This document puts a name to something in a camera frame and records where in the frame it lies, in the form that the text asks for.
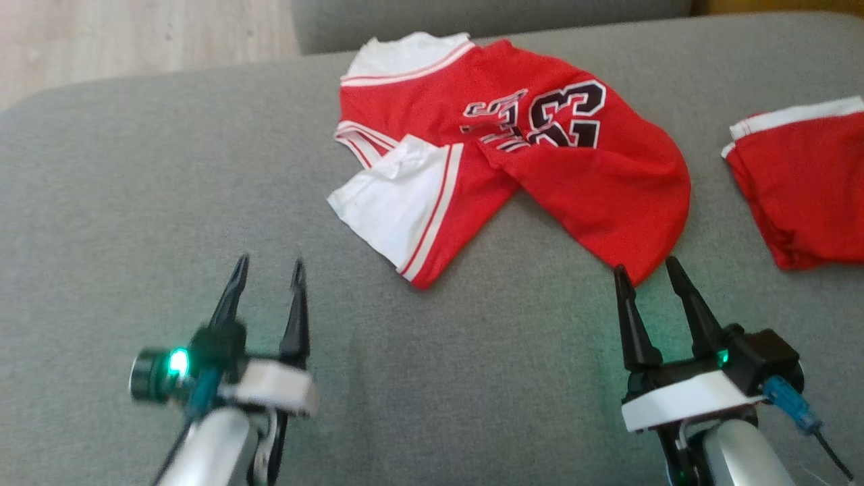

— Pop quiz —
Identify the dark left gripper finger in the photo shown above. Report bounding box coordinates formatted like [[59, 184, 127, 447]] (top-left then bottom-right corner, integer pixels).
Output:
[[278, 257, 312, 370], [208, 254, 251, 329]]

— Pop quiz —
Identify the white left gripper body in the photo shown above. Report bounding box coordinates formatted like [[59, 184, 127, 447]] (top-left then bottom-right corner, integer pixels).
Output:
[[218, 358, 319, 417]]

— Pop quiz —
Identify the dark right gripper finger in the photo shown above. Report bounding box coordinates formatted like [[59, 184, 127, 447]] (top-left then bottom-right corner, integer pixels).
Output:
[[665, 256, 728, 360], [613, 264, 664, 371]]

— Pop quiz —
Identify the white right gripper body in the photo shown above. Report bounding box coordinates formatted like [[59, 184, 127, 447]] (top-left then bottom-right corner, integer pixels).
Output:
[[620, 360, 765, 434]]

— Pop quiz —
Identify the red white basketball jersey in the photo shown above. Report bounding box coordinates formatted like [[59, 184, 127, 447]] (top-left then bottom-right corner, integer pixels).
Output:
[[327, 31, 693, 291]]

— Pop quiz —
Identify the red shorts white trim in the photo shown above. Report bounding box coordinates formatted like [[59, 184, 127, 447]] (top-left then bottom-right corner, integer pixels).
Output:
[[720, 96, 864, 271]]

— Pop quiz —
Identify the grey sofa seat cushion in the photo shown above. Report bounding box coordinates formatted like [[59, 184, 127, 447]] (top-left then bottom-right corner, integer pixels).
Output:
[[0, 10, 864, 486]]

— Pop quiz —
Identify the grey sofa back cushion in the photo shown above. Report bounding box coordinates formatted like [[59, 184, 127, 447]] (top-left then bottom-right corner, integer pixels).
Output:
[[291, 0, 695, 56]]

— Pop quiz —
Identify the black right cable blue plug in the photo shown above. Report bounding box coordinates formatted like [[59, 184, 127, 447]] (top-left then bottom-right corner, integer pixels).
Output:
[[761, 376, 855, 482]]

